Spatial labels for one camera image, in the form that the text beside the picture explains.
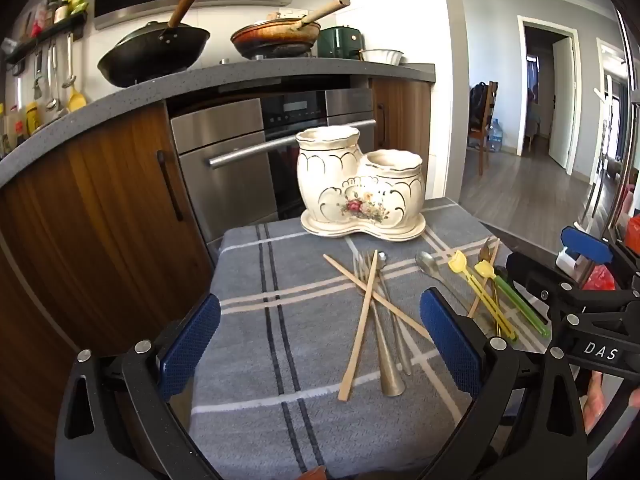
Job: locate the gold spoon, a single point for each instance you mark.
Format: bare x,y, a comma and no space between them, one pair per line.
485,251

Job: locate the black wall shelf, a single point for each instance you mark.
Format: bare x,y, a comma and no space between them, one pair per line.
45,35

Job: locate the wooden chopstick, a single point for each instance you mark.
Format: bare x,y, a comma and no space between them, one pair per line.
402,317
360,325
495,255

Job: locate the stainless steel built-in oven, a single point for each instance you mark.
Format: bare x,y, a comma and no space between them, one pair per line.
225,140

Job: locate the white fluted bowl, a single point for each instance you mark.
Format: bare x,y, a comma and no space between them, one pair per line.
382,56

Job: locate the cream floral ceramic utensil holder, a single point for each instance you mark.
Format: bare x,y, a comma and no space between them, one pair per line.
350,180

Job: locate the stainless steel refrigerator door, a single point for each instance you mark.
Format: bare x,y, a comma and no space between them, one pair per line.
612,135

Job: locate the steel ladle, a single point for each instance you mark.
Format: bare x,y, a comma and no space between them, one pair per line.
70,65

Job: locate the green air fryer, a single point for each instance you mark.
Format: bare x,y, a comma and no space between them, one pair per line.
337,42

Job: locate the yellow spatula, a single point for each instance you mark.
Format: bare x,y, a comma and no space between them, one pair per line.
76,101

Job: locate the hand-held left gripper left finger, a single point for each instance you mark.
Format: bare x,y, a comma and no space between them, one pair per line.
192,345

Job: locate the silver spoon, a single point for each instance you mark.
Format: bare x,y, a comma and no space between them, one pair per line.
427,262
403,355

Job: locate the wooden chair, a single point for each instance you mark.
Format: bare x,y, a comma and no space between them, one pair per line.
492,125

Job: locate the black wok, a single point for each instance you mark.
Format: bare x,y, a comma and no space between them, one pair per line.
150,55

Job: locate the white room door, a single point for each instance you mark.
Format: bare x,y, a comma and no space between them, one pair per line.
561,105

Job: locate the clear water jug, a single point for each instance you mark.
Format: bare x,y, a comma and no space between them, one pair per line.
495,136

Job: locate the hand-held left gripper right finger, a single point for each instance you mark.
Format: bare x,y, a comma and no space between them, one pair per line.
450,345

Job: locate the brown frying pan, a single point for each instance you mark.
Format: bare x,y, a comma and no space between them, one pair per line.
275,35

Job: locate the red plastic bag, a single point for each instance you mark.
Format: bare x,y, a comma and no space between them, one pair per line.
599,277

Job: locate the grey plaid cloth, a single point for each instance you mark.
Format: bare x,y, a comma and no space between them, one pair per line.
280,310

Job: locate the grey stone countertop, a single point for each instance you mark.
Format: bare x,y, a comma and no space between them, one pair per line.
150,90

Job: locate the white wall outlet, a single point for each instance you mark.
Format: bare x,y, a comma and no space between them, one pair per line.
294,14

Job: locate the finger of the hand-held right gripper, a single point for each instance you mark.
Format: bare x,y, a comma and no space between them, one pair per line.
530,272
585,244

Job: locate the gold fork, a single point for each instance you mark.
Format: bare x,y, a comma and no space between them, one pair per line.
389,365

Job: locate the narrow wooden cabinet door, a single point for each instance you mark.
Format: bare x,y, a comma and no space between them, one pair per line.
405,135

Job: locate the person's right hand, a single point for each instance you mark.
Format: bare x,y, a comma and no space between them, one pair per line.
595,400

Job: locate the green plastic chopstick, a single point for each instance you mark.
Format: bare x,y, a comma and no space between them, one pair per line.
525,310

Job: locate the wide wooden cabinet door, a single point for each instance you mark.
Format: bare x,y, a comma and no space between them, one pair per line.
90,235

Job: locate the black backpack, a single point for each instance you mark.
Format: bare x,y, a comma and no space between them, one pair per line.
479,105

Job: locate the yellow sauce bottle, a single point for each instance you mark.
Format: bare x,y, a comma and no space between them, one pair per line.
32,119

